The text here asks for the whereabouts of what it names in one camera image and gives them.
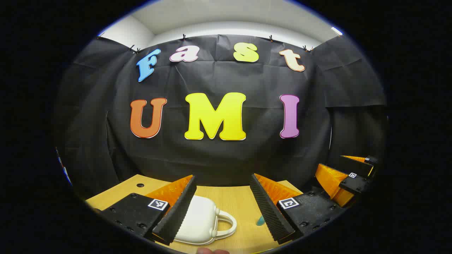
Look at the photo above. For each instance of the white printed banner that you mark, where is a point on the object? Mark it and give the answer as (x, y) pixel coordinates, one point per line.
(67, 177)

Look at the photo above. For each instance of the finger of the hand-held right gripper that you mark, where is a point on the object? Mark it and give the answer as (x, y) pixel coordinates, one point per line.
(356, 165)
(330, 181)

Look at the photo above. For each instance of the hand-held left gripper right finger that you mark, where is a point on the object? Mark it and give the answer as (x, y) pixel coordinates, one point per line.
(268, 211)

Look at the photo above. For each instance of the white suitcase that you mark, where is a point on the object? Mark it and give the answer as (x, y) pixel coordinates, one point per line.
(201, 218)

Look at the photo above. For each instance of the ceiling light strip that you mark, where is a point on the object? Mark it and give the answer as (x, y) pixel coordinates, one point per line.
(336, 31)

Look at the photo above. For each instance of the teal bottle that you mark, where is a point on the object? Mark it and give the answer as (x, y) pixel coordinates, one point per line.
(260, 221)

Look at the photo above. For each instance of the black backdrop cloth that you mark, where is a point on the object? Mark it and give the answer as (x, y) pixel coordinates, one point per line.
(247, 158)

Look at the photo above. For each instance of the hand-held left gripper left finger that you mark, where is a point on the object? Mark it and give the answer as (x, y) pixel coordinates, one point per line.
(180, 211)

